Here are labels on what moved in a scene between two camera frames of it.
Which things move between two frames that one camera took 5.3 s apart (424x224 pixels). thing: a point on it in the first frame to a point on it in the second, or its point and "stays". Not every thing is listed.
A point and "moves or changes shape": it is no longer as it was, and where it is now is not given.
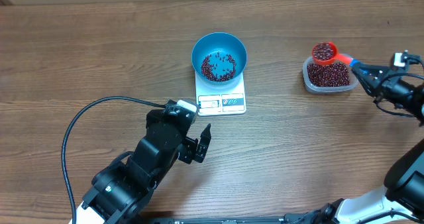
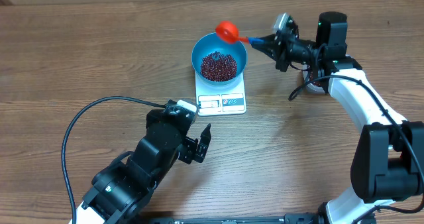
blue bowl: (218, 58) stays
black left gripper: (189, 153) stays
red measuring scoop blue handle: (336, 57) moves or changes shape
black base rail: (306, 219) stays
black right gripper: (370, 86) to (281, 50)
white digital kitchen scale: (214, 100) stays
